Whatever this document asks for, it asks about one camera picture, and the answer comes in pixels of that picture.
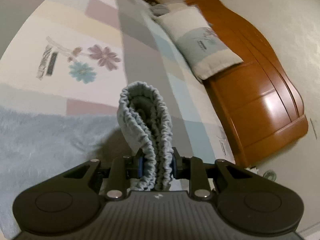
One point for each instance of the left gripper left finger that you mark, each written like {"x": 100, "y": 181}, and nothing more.
{"x": 121, "y": 172}

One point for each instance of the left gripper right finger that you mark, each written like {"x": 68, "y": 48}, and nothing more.
{"x": 193, "y": 170}

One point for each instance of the light blue fleece pants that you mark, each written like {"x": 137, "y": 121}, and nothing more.
{"x": 36, "y": 147}

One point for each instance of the brown wooden headboard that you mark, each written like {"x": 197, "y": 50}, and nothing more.
{"x": 258, "y": 106}

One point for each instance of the pastel patchwork pillow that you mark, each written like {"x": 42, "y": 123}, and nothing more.
{"x": 201, "y": 47}

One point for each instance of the patchwork pastel bed sheet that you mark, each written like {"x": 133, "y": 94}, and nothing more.
{"x": 74, "y": 57}

